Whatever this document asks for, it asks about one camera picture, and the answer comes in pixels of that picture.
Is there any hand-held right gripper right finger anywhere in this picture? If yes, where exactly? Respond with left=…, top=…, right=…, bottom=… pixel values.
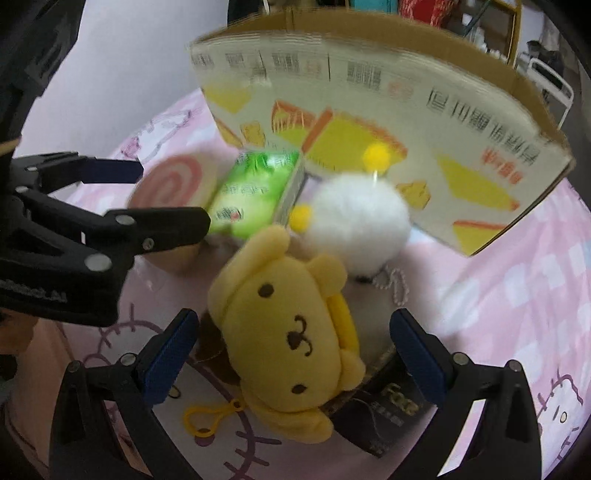
left=389, top=308, right=542, bottom=480

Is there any green tissue pack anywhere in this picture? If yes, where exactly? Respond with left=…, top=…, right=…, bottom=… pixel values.
left=205, top=148, right=306, bottom=240

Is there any yellow dog plush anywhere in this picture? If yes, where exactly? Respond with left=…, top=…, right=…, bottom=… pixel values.
left=184, top=224, right=368, bottom=445

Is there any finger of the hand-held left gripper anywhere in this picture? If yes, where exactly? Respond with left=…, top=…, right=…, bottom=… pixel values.
left=10, top=151, right=145, bottom=191
left=14, top=187, right=212, bottom=273

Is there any teal bag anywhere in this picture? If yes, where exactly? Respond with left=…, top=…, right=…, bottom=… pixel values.
left=295, top=0, right=398, bottom=14

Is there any red bag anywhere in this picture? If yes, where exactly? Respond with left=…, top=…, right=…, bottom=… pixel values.
left=399, top=0, right=458, bottom=19

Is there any white fluffy plush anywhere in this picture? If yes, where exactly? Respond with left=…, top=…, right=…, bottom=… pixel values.
left=288, top=143, right=413, bottom=306

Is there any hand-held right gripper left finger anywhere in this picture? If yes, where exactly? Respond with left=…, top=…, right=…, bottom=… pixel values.
left=48, top=308, right=201, bottom=480

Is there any pink swirl roll plush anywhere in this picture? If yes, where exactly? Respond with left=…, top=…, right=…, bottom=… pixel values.
left=127, top=154, right=218, bottom=274

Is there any black packet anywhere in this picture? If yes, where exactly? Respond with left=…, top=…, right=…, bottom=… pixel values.
left=323, top=351, right=439, bottom=460

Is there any white cart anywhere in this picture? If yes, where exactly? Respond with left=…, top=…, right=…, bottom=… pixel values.
left=526, top=55, right=575, bottom=132

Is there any pink printed bedsheet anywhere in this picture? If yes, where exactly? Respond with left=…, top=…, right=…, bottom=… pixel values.
left=9, top=88, right=591, bottom=480

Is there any printed cardboard box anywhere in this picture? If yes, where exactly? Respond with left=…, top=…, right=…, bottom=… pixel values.
left=187, top=7, right=575, bottom=258

